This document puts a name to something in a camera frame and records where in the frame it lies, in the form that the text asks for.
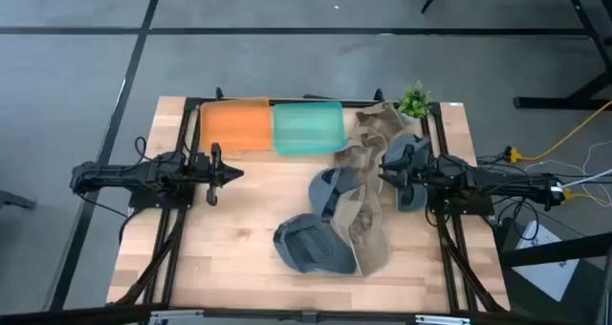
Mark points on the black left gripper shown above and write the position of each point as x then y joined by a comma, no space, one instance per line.
214,172

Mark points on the dark grey cap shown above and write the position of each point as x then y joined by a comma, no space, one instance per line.
311,246

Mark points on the black aluminium table frame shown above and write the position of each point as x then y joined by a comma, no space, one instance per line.
438,124

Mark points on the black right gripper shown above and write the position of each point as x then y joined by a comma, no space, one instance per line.
415,167

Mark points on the teal translucent plastic bin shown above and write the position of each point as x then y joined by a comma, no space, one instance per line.
308,128

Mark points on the orange translucent plastic bin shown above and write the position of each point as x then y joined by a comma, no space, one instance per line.
236,126

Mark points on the black aluminium crossbeam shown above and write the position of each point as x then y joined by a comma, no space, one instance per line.
72,316

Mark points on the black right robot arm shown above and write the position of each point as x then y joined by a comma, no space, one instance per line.
502,181

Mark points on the black side table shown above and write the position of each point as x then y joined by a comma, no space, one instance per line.
550,103

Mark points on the light grey cap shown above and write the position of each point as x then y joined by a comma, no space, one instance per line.
411,199

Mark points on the black metal stand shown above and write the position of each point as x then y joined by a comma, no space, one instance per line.
550,256

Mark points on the green plant in white pot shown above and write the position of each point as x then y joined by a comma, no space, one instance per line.
415,102

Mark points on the beige cap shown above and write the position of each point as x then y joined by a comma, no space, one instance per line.
363,154
378,119
365,229

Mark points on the white box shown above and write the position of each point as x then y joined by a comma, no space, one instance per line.
550,277

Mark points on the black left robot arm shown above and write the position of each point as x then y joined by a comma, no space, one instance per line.
119,174

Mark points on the grey chair leg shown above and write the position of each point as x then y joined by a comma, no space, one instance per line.
14,200

